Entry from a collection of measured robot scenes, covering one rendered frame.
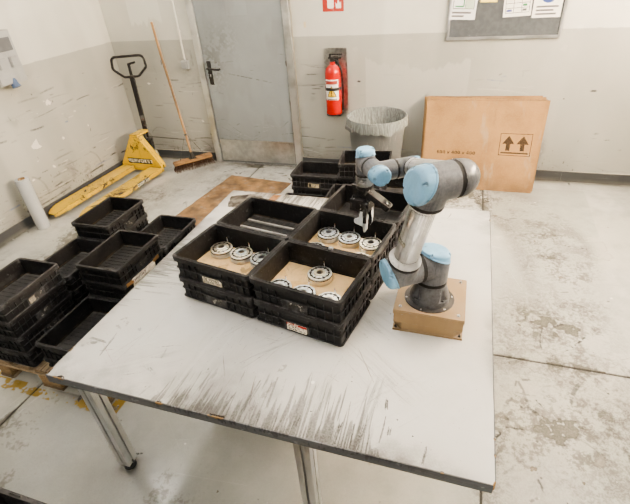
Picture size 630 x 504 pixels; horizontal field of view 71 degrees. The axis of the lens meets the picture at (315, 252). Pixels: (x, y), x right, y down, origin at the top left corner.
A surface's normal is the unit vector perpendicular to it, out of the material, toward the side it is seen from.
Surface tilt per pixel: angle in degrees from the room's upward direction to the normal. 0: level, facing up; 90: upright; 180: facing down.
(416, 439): 0
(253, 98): 90
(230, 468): 0
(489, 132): 80
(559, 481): 0
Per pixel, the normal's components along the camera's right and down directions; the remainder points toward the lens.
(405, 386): -0.07, -0.83
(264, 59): -0.30, 0.55
